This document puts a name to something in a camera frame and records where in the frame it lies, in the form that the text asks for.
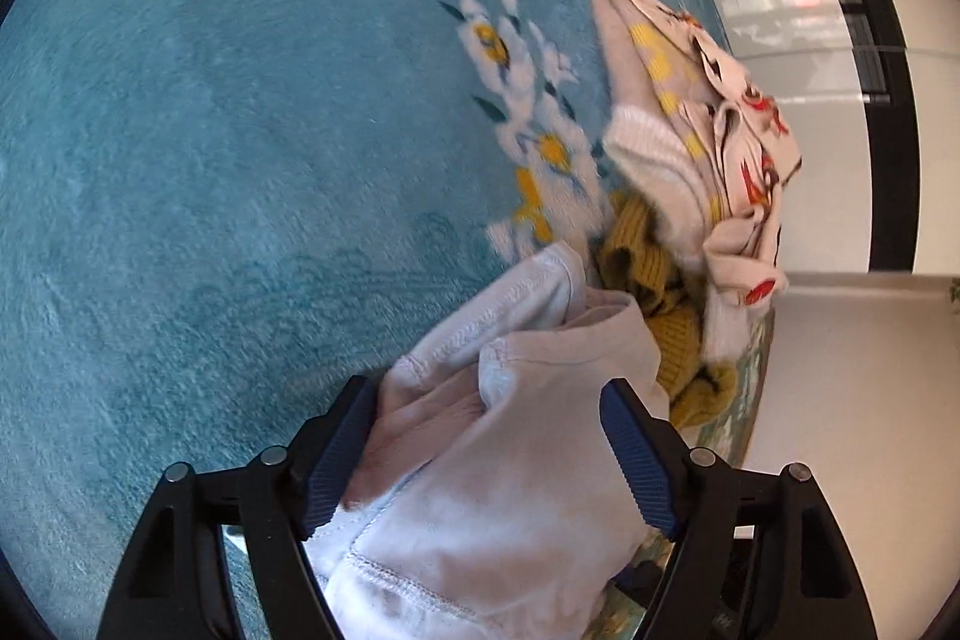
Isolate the mustard knit sweater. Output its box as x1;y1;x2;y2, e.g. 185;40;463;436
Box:
596;191;739;429

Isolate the beige fuzzy lettered sweater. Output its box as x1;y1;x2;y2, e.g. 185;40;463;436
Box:
590;0;752;362

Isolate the blue floral carpet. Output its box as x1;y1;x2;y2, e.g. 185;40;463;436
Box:
0;0;775;640

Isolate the cream car print garment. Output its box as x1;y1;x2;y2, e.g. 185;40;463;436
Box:
630;0;802;314

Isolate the light blue sweatshirt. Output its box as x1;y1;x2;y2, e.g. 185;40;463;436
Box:
306;242;669;638

